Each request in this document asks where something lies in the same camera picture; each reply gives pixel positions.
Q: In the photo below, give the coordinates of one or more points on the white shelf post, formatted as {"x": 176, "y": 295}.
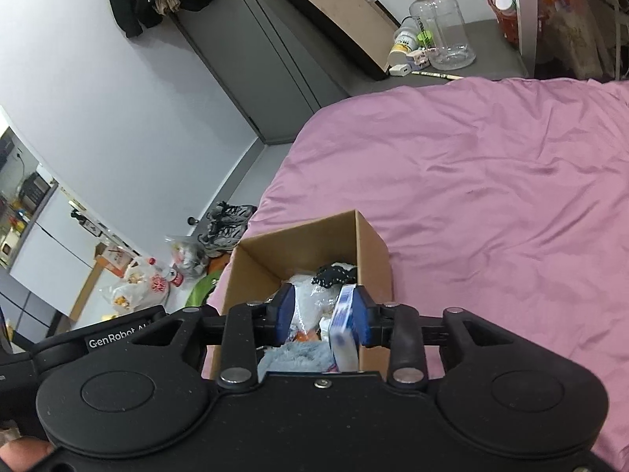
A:
{"x": 525, "y": 19}

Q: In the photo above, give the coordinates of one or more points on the clear plastic water jug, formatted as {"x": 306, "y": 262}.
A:
{"x": 442, "y": 34}

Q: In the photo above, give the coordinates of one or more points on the green bag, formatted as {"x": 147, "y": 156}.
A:
{"x": 201, "y": 290}

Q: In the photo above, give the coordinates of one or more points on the black framed wooden tray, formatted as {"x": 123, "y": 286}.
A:
{"x": 334, "y": 10}

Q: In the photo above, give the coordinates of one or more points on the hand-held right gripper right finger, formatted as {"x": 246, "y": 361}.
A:
{"x": 363, "y": 319}

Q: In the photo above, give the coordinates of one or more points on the blue tissue pack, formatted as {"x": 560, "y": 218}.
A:
{"x": 344, "y": 339}

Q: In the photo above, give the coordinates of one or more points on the red jar white lid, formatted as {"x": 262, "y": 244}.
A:
{"x": 503, "y": 19}

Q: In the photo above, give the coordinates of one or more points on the white plastic shopping bag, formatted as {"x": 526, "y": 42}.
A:
{"x": 132, "y": 287}

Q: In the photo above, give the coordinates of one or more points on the clear crinkled plastic bag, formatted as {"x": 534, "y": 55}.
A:
{"x": 312, "y": 317}

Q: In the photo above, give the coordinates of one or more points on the brown cardboard box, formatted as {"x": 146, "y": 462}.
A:
{"x": 373, "y": 255}

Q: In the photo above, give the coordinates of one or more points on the white charger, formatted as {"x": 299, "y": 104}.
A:
{"x": 399, "y": 69}

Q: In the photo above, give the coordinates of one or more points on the person's left hand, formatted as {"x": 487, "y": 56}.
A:
{"x": 24, "y": 455}

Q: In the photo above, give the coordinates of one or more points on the clear trash bag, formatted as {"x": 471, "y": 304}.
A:
{"x": 189, "y": 255}

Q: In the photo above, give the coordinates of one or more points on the dark grey nightstand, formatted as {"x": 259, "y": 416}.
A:
{"x": 491, "y": 64}

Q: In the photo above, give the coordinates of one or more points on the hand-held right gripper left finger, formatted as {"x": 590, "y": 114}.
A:
{"x": 285, "y": 312}

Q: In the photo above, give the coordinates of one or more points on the grey cabinet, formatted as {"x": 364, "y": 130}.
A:
{"x": 265, "y": 59}

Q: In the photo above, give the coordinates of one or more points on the orange and white carton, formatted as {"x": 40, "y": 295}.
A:
{"x": 115, "y": 258}

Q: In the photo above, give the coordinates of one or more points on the snack plastic bag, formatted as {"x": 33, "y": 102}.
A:
{"x": 575, "y": 34}

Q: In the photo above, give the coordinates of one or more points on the grey sneaker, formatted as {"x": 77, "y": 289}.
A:
{"x": 221, "y": 241}
{"x": 233, "y": 214}

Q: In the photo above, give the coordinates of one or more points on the white bottle yellow label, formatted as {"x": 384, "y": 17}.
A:
{"x": 404, "y": 39}

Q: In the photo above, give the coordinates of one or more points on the pink bed sheet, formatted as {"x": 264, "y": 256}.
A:
{"x": 491, "y": 182}

